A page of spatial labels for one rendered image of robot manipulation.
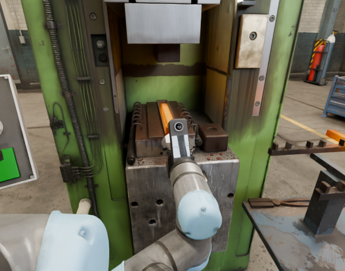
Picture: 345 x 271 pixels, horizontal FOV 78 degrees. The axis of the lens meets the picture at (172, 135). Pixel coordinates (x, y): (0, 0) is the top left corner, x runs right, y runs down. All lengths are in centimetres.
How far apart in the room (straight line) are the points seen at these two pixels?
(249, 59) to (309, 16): 801
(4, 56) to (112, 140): 646
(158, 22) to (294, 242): 76
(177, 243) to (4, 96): 54
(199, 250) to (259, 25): 70
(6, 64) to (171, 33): 673
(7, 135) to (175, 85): 78
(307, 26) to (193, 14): 823
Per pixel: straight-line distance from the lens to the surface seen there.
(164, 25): 64
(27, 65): 704
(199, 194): 40
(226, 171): 75
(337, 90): 458
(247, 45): 84
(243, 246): 143
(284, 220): 89
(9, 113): 67
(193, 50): 115
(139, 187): 73
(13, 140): 66
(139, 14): 64
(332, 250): 87
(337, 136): 94
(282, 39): 93
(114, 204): 105
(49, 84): 85
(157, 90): 115
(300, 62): 887
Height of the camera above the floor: 128
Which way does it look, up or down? 25 degrees down
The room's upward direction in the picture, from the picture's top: straight up
